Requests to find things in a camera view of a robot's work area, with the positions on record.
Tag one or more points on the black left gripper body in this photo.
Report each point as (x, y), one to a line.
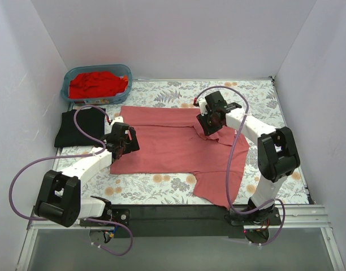
(132, 140)

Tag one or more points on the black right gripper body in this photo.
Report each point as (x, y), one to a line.
(204, 124)

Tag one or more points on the pink t shirt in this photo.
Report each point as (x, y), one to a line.
(171, 140)

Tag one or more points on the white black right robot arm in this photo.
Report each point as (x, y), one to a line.
(277, 154)

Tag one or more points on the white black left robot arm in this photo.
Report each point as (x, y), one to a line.
(59, 199)

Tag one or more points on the floral patterned table mat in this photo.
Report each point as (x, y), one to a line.
(177, 188)

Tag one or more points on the teal plastic laundry basket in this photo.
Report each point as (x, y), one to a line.
(117, 69)

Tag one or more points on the red t shirt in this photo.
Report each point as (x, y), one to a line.
(97, 85)

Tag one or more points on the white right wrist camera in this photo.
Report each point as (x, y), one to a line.
(201, 104)

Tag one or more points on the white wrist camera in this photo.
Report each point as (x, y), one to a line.
(112, 121)
(201, 104)

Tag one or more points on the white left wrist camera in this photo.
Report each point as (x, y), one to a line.
(112, 121)

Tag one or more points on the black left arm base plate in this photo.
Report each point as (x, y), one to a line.
(120, 215)

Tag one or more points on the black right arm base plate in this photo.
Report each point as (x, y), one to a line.
(269, 215)

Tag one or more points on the aluminium frame rail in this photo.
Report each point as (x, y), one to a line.
(176, 237)

